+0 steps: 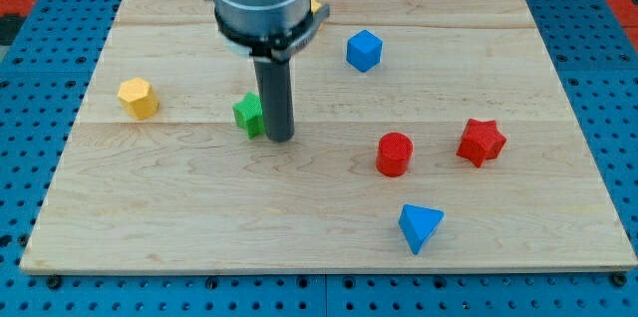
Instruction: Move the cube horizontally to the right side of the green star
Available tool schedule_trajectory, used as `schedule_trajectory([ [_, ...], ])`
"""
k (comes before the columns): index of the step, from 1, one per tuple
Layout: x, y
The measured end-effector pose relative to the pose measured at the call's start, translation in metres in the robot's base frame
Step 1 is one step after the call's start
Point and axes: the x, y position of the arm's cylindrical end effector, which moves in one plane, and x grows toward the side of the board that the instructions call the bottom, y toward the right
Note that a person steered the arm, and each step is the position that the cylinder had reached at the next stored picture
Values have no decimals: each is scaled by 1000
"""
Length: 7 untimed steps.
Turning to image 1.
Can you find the wooden board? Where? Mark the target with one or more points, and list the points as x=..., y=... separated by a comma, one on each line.
x=186, y=192

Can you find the blue cube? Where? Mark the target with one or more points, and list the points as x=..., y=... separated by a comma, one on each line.
x=363, y=50

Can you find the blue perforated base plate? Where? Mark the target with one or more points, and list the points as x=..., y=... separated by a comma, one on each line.
x=43, y=80

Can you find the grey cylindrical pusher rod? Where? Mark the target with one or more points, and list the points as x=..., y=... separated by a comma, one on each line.
x=275, y=92

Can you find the red star block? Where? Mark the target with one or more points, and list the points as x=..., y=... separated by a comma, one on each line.
x=480, y=141

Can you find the yellow block behind arm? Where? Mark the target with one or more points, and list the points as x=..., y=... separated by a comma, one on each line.
x=316, y=6

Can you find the yellow hexagon block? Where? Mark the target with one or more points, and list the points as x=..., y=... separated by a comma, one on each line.
x=138, y=98

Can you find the red cylinder block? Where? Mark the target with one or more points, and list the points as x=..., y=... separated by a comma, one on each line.
x=394, y=154

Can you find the blue triangle block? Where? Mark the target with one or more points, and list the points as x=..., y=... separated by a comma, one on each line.
x=418, y=224

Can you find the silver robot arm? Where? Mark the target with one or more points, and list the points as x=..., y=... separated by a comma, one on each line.
x=269, y=30

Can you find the green star block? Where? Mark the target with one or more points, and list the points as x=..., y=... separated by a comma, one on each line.
x=249, y=116

